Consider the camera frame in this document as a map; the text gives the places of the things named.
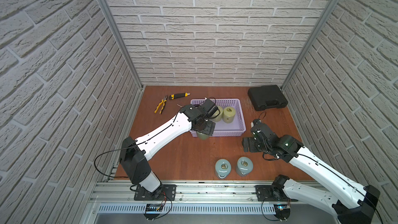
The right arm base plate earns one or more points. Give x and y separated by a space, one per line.
267 193

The blue-grey tea canister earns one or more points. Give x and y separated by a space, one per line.
222 168

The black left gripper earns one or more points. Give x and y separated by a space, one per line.
206 126

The yellow-green middle tea canister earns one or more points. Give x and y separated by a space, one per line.
219 115

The aluminium left corner post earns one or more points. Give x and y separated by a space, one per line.
103 4

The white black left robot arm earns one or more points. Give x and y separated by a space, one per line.
135 153

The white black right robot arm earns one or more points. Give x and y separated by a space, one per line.
343 198

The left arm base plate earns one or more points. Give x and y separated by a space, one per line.
168 190

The lavender plastic basket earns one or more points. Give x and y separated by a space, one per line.
237 127

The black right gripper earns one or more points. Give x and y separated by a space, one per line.
250 143

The right controller board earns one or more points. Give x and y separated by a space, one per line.
282 211

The light blue tea canister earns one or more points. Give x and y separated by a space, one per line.
244 166

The aluminium right corner post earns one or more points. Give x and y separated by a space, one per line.
330 6

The yellow black utility knife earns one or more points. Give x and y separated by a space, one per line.
178 95

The left controller board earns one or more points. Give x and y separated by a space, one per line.
153 211

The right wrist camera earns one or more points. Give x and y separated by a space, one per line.
255 122

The green tea canister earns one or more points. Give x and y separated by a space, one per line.
202 136

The white ventilation grille strip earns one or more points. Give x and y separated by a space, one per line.
187 208

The black plastic tool case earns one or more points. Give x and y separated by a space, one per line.
267 97

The yellow-green right tea canister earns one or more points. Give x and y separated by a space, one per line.
229 114

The aluminium front rail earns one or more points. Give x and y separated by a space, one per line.
187 191

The yellow-green tea canister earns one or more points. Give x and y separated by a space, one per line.
229 114
219 115

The controller board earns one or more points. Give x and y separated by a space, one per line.
282 211
153 211

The aluminium corner post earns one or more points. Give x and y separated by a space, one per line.
330 6
103 4

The yellow black pliers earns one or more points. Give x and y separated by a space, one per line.
160 107

